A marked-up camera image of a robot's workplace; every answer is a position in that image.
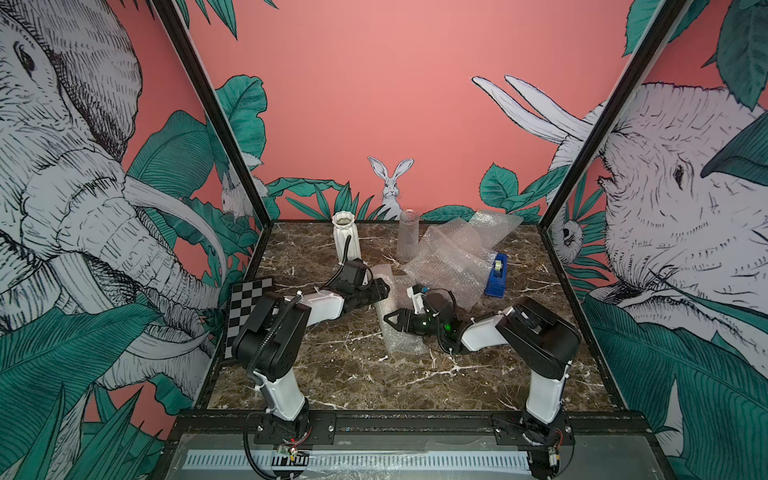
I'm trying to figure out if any bubble wrap sheet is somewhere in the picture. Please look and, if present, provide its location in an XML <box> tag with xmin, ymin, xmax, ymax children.
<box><xmin>372</xmin><ymin>264</ymin><xmax>428</xmax><ymax>355</ymax></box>

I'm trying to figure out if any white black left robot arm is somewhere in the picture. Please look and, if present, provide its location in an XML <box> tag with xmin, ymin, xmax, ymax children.
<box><xmin>232</xmin><ymin>237</ymin><xmax>390</xmax><ymax>445</ymax></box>

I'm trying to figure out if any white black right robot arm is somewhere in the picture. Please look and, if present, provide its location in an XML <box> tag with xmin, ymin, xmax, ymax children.
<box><xmin>383</xmin><ymin>285</ymin><xmax>581</xmax><ymax>447</ymax></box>

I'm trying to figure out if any rear bubble wrap pile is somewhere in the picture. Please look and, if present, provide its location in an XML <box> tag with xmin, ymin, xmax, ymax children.
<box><xmin>403</xmin><ymin>211</ymin><xmax>524</xmax><ymax>311</ymax></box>

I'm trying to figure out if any tall white ribbed vase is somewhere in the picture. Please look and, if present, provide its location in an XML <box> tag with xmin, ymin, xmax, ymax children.
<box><xmin>332</xmin><ymin>211</ymin><xmax>362</xmax><ymax>263</ymax></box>

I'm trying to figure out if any blue tape dispenser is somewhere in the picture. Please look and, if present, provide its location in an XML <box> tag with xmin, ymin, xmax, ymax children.
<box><xmin>484</xmin><ymin>253</ymin><xmax>508</xmax><ymax>298</ymax></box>

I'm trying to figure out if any clear textured glass vase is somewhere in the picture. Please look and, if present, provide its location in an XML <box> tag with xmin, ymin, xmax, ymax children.
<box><xmin>396</xmin><ymin>209</ymin><xmax>420</xmax><ymax>263</ymax></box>

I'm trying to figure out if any black white checkerboard card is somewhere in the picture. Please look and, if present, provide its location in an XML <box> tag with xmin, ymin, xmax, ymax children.
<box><xmin>224</xmin><ymin>277</ymin><xmax>274</xmax><ymax>360</ymax></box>

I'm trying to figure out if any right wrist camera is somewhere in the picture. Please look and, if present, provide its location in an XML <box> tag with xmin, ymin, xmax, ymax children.
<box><xmin>407</xmin><ymin>284</ymin><xmax>429</xmax><ymax>315</ymax></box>

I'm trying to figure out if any black front mounting rail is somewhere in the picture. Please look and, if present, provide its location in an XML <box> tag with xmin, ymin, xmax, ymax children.
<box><xmin>168</xmin><ymin>410</ymin><xmax>652</xmax><ymax>449</ymax></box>

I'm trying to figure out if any white slotted cable duct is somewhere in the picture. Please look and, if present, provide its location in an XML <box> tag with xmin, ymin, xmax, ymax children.
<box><xmin>182</xmin><ymin>449</ymin><xmax>532</xmax><ymax>475</ymax></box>

